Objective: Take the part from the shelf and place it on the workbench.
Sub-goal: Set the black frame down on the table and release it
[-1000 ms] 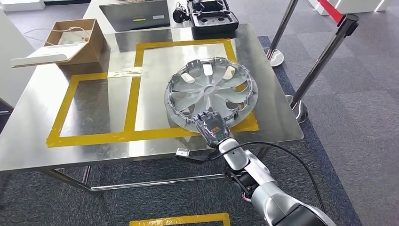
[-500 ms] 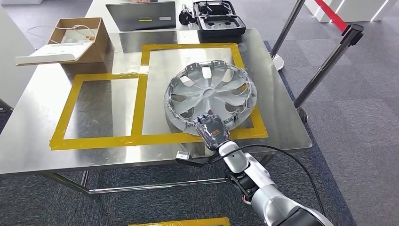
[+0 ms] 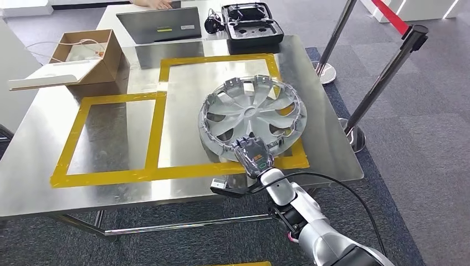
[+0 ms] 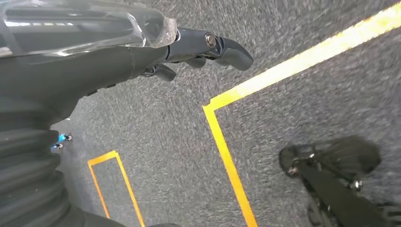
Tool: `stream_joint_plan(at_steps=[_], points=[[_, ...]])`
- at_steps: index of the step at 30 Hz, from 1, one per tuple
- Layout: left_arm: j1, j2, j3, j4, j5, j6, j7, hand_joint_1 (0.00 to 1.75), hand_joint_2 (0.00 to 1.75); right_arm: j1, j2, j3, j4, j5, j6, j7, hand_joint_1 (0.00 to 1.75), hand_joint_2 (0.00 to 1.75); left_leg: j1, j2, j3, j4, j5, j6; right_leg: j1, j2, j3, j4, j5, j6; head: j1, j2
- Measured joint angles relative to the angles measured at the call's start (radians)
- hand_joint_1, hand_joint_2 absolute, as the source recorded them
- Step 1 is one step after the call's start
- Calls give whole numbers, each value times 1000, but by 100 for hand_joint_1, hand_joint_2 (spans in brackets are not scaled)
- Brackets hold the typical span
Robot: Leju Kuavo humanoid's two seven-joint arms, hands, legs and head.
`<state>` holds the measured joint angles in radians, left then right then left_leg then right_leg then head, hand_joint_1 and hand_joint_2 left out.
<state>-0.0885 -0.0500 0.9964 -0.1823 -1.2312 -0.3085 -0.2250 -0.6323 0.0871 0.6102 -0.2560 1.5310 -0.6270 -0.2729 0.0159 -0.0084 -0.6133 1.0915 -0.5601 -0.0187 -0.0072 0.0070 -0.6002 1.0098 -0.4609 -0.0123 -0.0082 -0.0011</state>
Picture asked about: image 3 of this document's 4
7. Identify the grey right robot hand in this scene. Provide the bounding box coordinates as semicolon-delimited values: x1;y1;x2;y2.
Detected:
231;136;275;180

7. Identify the grey plastic wheel hubcap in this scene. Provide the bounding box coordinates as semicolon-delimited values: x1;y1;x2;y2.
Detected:
198;75;307;162

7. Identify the stainless steel workbench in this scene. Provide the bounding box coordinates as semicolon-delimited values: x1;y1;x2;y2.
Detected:
0;34;364;243

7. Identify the clear plastic hand cover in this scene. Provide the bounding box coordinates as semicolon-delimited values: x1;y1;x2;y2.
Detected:
237;141;275;179

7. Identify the black plastic tray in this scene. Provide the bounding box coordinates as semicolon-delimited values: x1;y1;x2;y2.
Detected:
221;2;284;55

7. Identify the grey laptop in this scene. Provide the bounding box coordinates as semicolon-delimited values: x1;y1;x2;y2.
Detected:
116;6;203;45

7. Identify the brown cardboard box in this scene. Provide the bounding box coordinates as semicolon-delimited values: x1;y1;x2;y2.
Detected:
48;29;131;98

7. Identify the person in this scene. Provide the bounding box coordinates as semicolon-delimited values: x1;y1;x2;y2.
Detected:
130;0;173;10

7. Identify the red barrier belt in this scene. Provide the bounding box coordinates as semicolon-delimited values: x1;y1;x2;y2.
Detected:
371;0;410;35

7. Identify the white desk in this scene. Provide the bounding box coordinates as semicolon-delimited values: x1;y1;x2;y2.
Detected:
96;0;258;48

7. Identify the white flat box lid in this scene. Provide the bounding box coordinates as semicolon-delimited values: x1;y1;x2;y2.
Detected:
8;60;101;91

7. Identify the white display plinth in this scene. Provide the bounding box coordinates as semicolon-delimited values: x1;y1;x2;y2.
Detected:
360;0;470;23
0;0;54;18

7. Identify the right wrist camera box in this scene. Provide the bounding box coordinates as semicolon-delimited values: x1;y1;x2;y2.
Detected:
210;178;265;199

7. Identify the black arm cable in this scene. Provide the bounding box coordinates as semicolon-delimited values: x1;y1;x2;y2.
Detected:
253;171;388;258

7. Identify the black cable bundle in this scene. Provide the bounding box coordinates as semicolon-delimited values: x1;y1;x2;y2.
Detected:
204;9;226;34

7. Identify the chrome stanchion post black cap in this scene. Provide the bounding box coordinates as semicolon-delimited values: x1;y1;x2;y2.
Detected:
338;24;430;153

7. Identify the white cable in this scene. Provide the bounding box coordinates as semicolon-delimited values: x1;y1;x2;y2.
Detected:
25;38;107;59

